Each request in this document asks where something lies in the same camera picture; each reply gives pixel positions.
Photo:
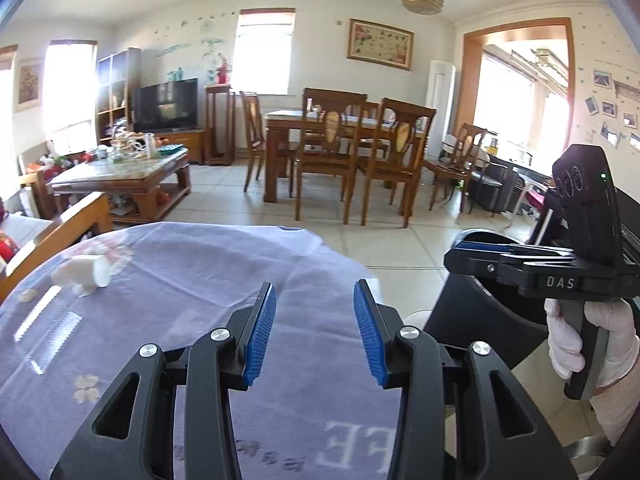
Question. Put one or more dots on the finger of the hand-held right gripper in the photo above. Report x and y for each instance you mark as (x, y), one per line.
(485, 245)
(480, 262)

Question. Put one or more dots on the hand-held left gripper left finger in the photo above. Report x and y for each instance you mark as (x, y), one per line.
(260, 335)

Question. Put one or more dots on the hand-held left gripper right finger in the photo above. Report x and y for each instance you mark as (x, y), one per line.
(370, 335)

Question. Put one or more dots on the black trash bin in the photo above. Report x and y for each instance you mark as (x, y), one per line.
(475, 315)

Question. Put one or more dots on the person's right forearm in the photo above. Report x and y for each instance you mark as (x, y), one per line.
(620, 410)

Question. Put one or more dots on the person's right hand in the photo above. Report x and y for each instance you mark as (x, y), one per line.
(565, 345)

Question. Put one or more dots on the wooden dining chair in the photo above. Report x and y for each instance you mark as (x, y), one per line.
(460, 165)
(330, 160)
(395, 165)
(252, 130)

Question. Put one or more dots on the purple floral tablecloth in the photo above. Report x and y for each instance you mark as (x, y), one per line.
(200, 270)

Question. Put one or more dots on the white standing air conditioner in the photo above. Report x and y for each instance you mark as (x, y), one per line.
(440, 110)

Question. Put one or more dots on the white paper cup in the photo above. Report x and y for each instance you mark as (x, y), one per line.
(85, 270)

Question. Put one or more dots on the wooden television stand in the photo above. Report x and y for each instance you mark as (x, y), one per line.
(185, 145)

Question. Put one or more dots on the green tray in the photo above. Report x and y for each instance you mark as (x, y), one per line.
(170, 148)

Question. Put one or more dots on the tall wooden plant stand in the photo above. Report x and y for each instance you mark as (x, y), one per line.
(220, 125)

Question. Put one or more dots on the clear plastic tray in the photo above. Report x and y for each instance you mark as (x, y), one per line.
(45, 330)

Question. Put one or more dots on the wooden coffee table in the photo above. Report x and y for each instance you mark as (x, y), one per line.
(125, 167)

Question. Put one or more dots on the wooden dining table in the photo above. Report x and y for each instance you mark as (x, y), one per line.
(280, 120)

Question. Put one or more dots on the wooden sofa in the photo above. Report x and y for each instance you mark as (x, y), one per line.
(75, 220)

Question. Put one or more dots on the white bottle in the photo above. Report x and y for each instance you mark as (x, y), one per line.
(149, 142)

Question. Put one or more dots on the metal pot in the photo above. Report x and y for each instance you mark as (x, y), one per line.
(590, 460)

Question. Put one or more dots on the framed floral picture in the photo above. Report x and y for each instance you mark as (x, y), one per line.
(380, 44)

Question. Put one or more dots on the black television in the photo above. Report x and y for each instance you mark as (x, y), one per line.
(165, 105)

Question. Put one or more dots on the red flower vase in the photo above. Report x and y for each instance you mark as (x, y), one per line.
(223, 72)

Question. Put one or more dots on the red cushion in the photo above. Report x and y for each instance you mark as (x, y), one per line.
(7, 247)

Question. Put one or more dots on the wooden armchair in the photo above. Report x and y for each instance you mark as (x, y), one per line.
(37, 170)

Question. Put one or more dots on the window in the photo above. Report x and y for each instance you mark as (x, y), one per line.
(70, 90)
(265, 55)

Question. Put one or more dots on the wooden shelf unit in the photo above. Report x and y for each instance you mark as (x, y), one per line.
(117, 90)

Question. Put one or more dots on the small framed picture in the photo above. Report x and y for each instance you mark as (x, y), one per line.
(29, 85)

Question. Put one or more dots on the group of wall photos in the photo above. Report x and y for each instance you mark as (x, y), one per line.
(607, 110)

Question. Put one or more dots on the wooden door frame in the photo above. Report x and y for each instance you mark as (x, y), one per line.
(470, 60)

